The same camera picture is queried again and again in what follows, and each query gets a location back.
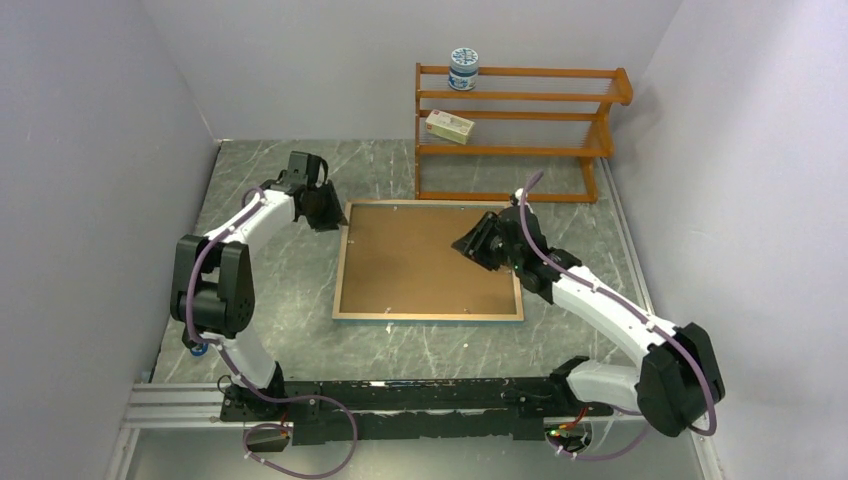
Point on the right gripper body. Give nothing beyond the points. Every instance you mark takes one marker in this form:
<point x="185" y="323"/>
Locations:
<point x="488" y="249"/>

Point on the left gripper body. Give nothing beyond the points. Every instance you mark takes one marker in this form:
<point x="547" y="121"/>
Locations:
<point x="326" y="211"/>

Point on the blue wooden picture frame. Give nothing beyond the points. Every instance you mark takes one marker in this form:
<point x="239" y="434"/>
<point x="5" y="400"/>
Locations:
<point x="424" y="265"/>

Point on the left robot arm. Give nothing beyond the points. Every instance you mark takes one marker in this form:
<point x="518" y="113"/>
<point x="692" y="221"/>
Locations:
<point x="212" y="292"/>

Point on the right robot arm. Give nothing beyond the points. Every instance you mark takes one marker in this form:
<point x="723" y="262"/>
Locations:
<point x="674" y="382"/>

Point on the small white green box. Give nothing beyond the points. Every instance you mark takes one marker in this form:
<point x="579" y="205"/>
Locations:
<point x="449" y="127"/>

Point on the orange wooden shelf rack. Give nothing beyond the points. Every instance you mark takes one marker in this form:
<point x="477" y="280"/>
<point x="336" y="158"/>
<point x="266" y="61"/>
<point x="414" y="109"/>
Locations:
<point x="523" y="113"/>

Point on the blue white ceramic jar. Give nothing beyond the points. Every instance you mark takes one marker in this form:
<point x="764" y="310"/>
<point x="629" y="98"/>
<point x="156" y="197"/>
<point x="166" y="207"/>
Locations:
<point x="463" y="69"/>

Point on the blue stapler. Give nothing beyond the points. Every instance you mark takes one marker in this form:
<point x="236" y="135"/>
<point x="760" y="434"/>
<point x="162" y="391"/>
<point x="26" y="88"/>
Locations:
<point x="198" y="350"/>

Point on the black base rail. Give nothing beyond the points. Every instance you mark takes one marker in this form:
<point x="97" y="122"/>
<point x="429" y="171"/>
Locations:
<point x="317" y="412"/>

